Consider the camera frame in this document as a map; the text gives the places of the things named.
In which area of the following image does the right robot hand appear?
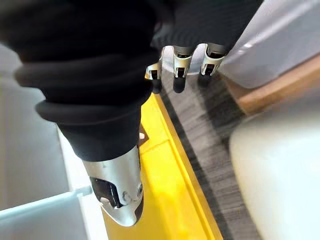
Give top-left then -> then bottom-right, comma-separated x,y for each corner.
0,0 -> 265,227

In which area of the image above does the white shelf side panel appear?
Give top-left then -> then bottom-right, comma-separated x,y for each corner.
0,43 -> 109,240

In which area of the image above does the yellow metal shelf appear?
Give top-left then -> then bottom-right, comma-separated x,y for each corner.
101,93 -> 225,240

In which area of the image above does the pale translucent plastic panel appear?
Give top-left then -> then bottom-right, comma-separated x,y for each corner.
0,187 -> 94,240

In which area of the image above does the brown wooden board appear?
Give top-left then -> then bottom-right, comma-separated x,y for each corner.
223,59 -> 320,116

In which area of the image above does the grey plastic bin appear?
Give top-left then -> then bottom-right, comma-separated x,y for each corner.
219,0 -> 320,90

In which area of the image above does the white rounded container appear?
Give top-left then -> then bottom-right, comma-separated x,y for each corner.
228,98 -> 320,240

